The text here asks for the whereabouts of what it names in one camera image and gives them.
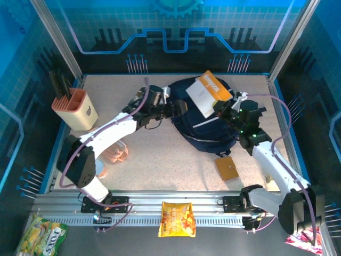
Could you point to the brown cork bottle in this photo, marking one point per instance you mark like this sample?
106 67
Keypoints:
269 178

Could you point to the green Fox's candy bag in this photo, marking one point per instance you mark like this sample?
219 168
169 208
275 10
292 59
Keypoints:
41 237

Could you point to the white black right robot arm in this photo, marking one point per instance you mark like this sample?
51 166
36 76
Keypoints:
279 166

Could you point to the navy blue backpack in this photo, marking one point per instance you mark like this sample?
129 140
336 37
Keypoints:
202 130

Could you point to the yellow snack bag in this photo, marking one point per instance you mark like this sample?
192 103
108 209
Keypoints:
176 220

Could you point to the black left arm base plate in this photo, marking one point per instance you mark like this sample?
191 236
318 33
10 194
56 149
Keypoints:
88 207

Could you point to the brown leather card wallet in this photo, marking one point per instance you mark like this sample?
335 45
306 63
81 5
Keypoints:
226 169

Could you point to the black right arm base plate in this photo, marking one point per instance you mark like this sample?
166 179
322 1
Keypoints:
230 204

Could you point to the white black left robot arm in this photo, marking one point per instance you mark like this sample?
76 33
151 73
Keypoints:
112 130

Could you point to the aluminium corner post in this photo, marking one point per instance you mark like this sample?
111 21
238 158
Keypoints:
294 32
54 32

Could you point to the aluminium frame rail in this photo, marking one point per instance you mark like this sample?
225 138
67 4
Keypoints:
149 197

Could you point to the pink transparent pencil case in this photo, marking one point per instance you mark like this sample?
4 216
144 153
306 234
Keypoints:
117 154

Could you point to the purple Fox's candy bag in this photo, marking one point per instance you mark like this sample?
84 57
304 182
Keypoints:
301 241

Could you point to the orange and white book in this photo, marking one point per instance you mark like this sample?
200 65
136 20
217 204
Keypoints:
207 90

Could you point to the beige orange knife block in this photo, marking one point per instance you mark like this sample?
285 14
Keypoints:
77 114

